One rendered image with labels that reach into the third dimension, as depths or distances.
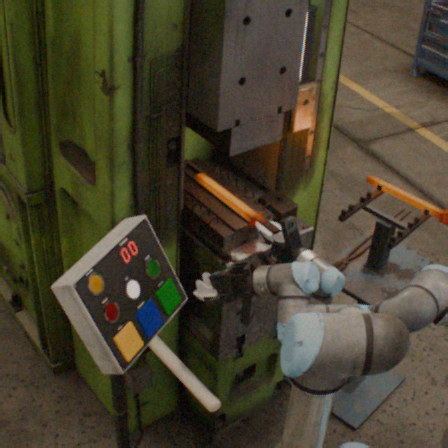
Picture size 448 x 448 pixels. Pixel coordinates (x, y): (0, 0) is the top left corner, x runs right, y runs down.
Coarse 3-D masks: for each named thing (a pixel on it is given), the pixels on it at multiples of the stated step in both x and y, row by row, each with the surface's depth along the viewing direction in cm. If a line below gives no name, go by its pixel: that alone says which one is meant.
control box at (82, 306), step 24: (144, 216) 184; (120, 240) 175; (144, 240) 182; (96, 264) 167; (120, 264) 174; (144, 264) 181; (168, 264) 189; (72, 288) 160; (120, 288) 173; (144, 288) 180; (72, 312) 165; (96, 312) 165; (120, 312) 171; (96, 336) 165; (144, 336) 177; (96, 360) 171; (120, 360) 169
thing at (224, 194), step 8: (200, 176) 237; (208, 184) 233; (216, 184) 233; (216, 192) 231; (224, 192) 229; (232, 200) 226; (240, 208) 222; (248, 208) 222; (248, 216) 220; (256, 216) 218; (264, 224) 215; (272, 224) 215
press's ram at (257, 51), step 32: (192, 0) 178; (224, 0) 167; (256, 0) 173; (288, 0) 180; (192, 32) 183; (224, 32) 172; (256, 32) 179; (288, 32) 186; (192, 64) 188; (224, 64) 178; (256, 64) 185; (288, 64) 193; (192, 96) 193; (224, 96) 184; (256, 96) 192; (288, 96) 200; (224, 128) 190
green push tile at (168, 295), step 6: (168, 282) 187; (162, 288) 184; (168, 288) 186; (174, 288) 188; (156, 294) 183; (162, 294) 184; (168, 294) 186; (174, 294) 188; (162, 300) 184; (168, 300) 186; (174, 300) 188; (180, 300) 190; (162, 306) 184; (168, 306) 185; (174, 306) 187; (168, 312) 185
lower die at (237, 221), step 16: (192, 160) 248; (192, 176) 238; (208, 176) 239; (192, 192) 232; (208, 192) 232; (240, 192) 233; (208, 208) 225; (224, 208) 225; (256, 208) 226; (224, 224) 220; (240, 224) 219; (224, 240) 216; (240, 240) 221
